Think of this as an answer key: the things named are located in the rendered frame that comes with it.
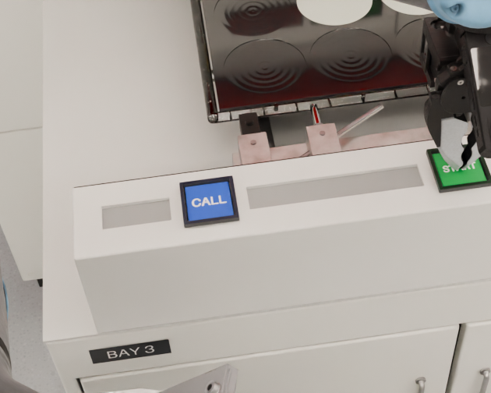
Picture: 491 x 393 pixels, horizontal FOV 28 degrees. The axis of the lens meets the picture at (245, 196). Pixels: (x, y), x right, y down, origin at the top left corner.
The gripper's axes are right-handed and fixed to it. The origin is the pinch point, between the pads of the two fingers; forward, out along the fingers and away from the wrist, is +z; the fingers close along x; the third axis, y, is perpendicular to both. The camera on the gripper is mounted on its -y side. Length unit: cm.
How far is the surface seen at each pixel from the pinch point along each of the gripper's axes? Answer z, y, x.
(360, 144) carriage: 9.7, 13.1, 7.4
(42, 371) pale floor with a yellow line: 98, 41, 63
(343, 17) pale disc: 7.7, 33.4, 5.5
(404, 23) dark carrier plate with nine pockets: 7.6, 30.8, -1.8
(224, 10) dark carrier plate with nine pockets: 7.8, 37.8, 20.5
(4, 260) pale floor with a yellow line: 98, 71, 72
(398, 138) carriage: 9.7, 13.3, 2.8
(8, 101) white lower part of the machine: 39, 59, 57
